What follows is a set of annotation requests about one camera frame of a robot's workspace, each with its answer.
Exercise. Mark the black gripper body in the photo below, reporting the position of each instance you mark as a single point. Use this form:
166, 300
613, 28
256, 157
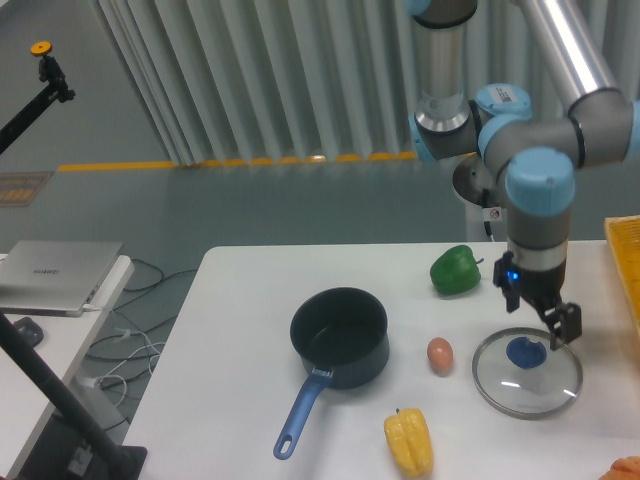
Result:
540, 289

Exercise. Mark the glass lid blue knob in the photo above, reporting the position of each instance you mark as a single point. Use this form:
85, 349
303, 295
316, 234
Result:
518, 373

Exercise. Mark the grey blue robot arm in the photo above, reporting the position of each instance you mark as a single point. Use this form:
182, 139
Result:
531, 164

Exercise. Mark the green bell pepper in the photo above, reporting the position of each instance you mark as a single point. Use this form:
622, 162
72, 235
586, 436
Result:
456, 271

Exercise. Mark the brown egg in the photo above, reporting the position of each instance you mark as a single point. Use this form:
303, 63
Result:
440, 356

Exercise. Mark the yellow plastic basket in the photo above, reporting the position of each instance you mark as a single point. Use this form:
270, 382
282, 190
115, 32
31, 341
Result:
622, 235

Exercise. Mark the orange object at corner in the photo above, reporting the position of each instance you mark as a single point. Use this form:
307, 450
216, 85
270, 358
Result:
627, 468

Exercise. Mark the yellow bell pepper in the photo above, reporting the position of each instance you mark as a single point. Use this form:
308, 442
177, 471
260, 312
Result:
409, 441

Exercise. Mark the white pleated curtain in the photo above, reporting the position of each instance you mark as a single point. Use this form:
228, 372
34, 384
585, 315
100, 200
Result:
251, 81

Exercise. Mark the silver laptop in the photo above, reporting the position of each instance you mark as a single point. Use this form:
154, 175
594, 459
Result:
56, 278

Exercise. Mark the black diagonal stand pole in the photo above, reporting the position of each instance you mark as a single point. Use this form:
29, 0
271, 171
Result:
120, 461

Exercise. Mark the black clamp on desk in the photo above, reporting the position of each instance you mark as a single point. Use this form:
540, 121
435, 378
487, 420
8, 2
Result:
29, 331

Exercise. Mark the dark pot blue handle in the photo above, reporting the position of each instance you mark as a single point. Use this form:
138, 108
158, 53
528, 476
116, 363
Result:
340, 335

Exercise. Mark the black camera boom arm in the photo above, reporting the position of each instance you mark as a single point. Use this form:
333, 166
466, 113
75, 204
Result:
55, 89

